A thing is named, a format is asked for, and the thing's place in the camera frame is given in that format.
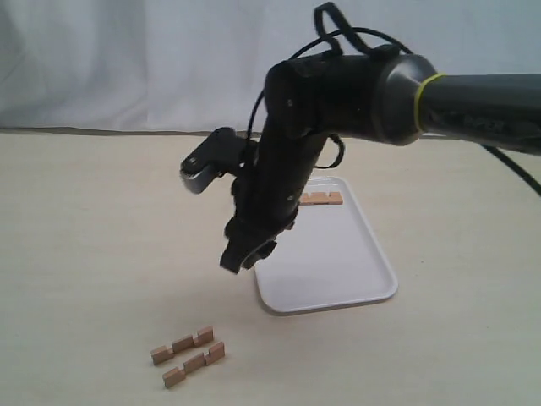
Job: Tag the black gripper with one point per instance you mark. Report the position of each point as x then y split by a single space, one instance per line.
266 199

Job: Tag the notched wooden bar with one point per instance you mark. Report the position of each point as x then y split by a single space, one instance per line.
176 375
321 198
199 339

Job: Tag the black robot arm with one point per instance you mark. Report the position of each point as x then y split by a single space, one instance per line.
388 99

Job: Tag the white rectangular plastic tray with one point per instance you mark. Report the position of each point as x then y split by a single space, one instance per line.
330 259

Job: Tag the white backdrop curtain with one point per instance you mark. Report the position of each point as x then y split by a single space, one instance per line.
197 65

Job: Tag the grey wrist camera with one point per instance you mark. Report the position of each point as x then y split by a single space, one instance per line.
221 152

